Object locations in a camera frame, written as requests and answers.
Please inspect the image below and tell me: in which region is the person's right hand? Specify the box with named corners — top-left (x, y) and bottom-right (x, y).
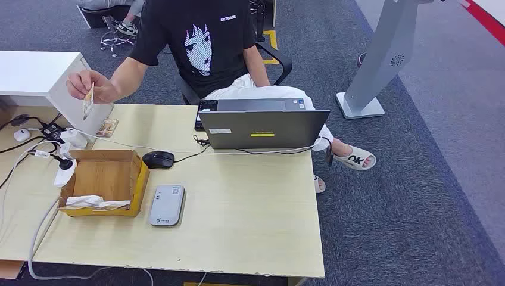
top-left (66, 70), bottom-right (119, 105)

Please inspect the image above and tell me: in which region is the brown framed picture card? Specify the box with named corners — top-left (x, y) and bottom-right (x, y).
top-left (95, 119), bottom-right (119, 138)

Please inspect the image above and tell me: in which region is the background person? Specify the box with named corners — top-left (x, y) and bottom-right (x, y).
top-left (78, 0), bottom-right (146, 37)

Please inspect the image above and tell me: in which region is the white card bundle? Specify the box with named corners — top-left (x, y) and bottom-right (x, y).
top-left (65, 195), bottom-right (131, 210)

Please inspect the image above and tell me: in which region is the grey card reader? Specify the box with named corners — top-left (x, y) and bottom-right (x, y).
top-left (148, 184), bottom-right (185, 228)

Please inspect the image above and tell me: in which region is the person's left beige sandal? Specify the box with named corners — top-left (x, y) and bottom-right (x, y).
top-left (333, 145), bottom-right (377, 171)

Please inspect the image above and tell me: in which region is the chrome stool base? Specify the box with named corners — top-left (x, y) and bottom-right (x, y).
top-left (99, 15), bottom-right (136, 58)

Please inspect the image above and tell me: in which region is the large white power adapter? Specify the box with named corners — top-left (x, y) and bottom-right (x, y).
top-left (60, 127), bottom-right (88, 150)

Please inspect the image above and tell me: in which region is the black power adapter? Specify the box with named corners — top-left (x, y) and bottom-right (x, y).
top-left (40, 122), bottom-right (66, 144)

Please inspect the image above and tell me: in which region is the white cabinet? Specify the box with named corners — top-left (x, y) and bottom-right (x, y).
top-left (0, 51), bottom-right (115, 143)

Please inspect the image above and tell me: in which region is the black plug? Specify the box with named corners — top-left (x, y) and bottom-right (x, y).
top-left (51, 154), bottom-right (74, 171)

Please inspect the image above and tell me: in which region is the open cardboard box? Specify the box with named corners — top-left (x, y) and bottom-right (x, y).
top-left (57, 149), bottom-right (150, 217)

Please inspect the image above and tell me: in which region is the black computer mouse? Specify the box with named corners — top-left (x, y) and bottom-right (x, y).
top-left (142, 151), bottom-right (176, 170)

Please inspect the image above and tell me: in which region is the white power strip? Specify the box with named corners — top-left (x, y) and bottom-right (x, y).
top-left (53, 157), bottom-right (77, 188)

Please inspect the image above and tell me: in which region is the grey laptop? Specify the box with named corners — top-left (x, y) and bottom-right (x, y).
top-left (198, 98), bottom-right (331, 150)

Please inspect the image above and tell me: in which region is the black office chair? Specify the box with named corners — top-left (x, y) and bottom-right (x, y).
top-left (173, 39), bottom-right (294, 107)

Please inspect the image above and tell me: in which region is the grey kiosk stand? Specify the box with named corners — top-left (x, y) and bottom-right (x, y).
top-left (336, 0), bottom-right (435, 120)

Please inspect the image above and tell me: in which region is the black mouse cable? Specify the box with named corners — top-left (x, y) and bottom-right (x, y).
top-left (173, 135), bottom-right (212, 163)

